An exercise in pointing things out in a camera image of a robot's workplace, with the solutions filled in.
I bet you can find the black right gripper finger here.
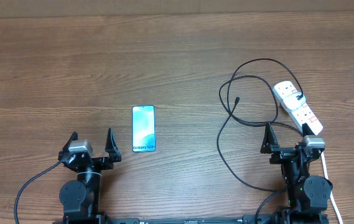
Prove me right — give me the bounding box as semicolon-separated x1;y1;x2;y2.
260;123;279;154
302;123;314;137

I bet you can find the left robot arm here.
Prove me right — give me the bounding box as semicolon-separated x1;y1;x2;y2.
58;129;121;223

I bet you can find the black USB charging cable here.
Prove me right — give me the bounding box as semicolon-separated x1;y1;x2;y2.
216;58;305;192

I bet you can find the white power strip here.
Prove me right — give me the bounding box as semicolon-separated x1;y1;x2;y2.
272;81;323;135

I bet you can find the brown cardboard backboard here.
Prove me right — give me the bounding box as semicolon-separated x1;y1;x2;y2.
0;0;354;18

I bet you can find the blue Galaxy smartphone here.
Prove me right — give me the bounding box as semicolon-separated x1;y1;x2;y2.
132;105;156;152

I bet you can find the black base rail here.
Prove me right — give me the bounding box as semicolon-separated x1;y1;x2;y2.
52;213;330;224

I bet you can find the white power strip cord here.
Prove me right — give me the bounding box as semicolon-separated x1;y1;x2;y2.
320;151;344;224

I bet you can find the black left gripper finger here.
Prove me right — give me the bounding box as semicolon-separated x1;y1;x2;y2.
62;131;78;152
105;128;121;159

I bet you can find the white USB charger plug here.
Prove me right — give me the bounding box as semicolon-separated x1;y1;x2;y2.
281;92;306;112

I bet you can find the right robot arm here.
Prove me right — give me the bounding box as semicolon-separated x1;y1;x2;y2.
254;123;333;224

